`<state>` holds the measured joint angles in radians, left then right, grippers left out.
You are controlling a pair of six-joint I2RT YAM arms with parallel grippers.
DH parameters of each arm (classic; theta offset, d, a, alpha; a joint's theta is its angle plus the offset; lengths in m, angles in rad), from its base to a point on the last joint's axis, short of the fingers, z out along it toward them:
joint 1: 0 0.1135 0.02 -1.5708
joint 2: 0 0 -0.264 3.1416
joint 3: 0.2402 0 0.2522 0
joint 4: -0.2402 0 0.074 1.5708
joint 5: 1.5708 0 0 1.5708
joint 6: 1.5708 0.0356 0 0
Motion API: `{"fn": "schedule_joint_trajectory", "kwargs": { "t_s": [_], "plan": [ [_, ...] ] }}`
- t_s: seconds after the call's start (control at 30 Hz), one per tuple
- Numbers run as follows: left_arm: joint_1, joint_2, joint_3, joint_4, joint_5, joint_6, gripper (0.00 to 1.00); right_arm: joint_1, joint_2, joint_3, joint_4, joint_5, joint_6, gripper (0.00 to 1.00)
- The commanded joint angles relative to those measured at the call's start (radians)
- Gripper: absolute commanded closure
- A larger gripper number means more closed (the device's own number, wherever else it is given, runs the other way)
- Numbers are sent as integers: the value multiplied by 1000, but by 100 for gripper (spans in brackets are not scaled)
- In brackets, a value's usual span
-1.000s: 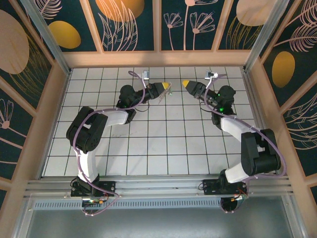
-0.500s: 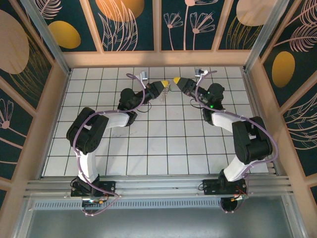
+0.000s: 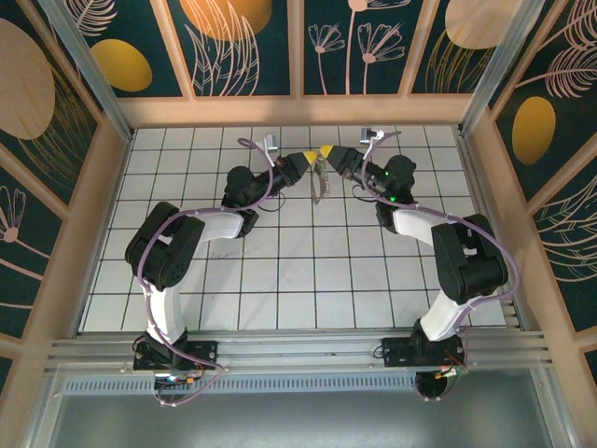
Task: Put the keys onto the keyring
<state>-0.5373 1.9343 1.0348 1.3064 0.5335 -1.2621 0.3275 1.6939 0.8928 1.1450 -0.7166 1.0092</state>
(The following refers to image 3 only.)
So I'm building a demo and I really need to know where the silver keyring with spring coil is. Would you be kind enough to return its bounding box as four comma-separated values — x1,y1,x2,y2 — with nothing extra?
309,157,333,206

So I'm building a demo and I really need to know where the grey metal panel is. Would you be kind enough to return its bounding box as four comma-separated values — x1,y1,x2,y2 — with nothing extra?
46,394,561,448

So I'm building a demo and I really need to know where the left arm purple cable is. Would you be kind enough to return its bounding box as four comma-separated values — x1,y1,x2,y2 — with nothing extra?
138,137,275,408

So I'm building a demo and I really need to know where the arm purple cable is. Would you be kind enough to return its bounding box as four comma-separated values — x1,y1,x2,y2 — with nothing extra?
138,137,275,408
361,130,521,403

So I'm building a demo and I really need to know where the aluminium side rail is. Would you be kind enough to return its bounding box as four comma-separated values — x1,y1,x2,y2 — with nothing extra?
454,125,533,333

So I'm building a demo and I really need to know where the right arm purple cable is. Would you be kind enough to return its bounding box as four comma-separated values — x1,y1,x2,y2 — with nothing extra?
361,130,521,403

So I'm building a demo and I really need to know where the aluminium corner post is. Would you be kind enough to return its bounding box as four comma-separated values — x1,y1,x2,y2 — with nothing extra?
36,0,137,144
457,0,547,137

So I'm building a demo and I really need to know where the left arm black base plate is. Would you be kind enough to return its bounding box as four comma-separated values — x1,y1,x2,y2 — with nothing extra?
132,339,220,373

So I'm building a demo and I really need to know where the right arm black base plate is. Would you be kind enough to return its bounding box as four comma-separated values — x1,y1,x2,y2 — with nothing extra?
380,336,467,370

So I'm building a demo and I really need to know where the long aluminium mounting rail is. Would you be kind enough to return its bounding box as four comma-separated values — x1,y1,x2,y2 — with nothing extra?
44,329,556,374

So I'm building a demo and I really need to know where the slotted grey cable duct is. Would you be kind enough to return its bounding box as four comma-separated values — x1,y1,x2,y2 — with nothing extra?
60,374,537,397

